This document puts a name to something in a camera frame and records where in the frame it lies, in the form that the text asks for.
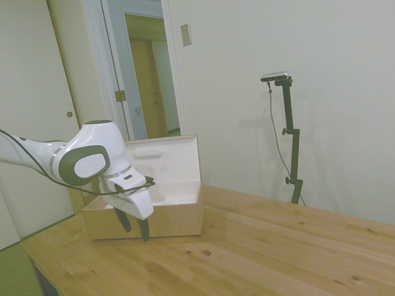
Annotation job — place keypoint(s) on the black camera stand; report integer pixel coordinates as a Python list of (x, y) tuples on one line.
[(292, 138)]

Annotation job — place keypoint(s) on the grey exterior camera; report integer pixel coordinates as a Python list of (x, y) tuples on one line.
[(275, 76)]

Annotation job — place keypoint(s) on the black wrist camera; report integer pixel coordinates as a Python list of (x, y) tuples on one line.
[(150, 180)]

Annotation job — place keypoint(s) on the white light switch plate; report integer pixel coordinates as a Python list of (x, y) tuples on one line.
[(185, 35)]

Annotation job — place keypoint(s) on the green chair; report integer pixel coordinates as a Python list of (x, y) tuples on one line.
[(18, 271)]

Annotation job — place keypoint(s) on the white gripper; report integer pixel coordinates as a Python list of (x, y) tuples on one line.
[(135, 200)]

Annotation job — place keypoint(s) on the white closet door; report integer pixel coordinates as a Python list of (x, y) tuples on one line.
[(34, 92)]

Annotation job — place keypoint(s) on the white cardboard box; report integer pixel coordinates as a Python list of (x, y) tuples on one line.
[(160, 191)]

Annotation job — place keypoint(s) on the white open door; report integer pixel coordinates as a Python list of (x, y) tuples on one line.
[(123, 77)]

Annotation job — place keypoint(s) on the white door frame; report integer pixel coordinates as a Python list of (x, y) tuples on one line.
[(174, 64)]

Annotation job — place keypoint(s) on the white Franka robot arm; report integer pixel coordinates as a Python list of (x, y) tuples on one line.
[(89, 154)]

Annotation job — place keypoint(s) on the brass door hinge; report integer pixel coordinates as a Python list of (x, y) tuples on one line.
[(120, 95)]

